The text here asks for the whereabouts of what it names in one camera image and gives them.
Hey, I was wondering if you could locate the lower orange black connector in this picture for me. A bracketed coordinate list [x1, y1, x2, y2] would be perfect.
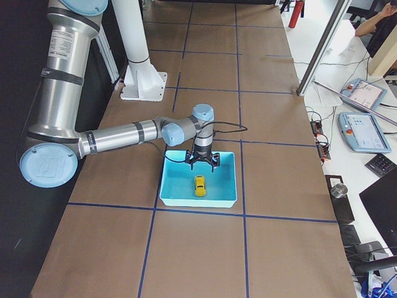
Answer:
[316, 142, 331, 162]

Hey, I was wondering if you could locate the black box under cup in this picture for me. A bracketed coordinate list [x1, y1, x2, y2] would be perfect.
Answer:
[324, 174, 355, 224]

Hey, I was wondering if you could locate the upper teach pendant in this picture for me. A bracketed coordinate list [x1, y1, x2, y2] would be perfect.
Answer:
[341, 78, 387, 111]

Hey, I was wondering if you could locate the black laptop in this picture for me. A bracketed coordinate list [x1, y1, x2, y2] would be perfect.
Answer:
[359, 169, 397, 255]

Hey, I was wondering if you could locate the lower teach pendant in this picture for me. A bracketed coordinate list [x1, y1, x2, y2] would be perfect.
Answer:
[338, 112, 391, 153]

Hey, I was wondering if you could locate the blue cable bundle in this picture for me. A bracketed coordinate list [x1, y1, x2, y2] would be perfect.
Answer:
[360, 274, 397, 298]

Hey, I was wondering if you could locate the black keyboard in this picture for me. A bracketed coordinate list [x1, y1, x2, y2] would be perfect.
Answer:
[365, 153, 396, 178]

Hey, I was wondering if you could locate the turquoise plastic bin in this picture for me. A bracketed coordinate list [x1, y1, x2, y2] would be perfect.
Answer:
[159, 150, 238, 208]

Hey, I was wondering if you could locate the seated person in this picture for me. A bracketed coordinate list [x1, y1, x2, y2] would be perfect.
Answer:
[355, 4, 396, 58]

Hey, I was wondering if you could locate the upper orange black connector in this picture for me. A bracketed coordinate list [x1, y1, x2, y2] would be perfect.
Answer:
[310, 120, 323, 135]

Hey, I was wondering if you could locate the teach pendant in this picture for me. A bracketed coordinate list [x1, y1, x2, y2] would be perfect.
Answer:
[341, 78, 387, 111]
[338, 112, 391, 153]

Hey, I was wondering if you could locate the orange black connector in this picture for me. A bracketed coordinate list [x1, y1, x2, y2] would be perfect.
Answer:
[310, 120, 323, 135]
[316, 142, 331, 162]

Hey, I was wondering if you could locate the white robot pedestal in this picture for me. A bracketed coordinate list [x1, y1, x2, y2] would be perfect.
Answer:
[112, 0, 167, 102]

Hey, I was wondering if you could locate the aluminium frame post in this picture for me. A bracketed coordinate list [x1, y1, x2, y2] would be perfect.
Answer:
[297, 0, 351, 96]

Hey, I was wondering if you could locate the red fire extinguisher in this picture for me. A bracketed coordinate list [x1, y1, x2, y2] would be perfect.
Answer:
[288, 1, 305, 29]

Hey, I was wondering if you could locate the yellow beetle toy car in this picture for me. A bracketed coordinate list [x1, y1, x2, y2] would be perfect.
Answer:
[194, 175, 207, 197]

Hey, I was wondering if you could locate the silver metal cup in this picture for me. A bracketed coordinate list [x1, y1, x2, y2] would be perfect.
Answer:
[330, 183, 348, 199]

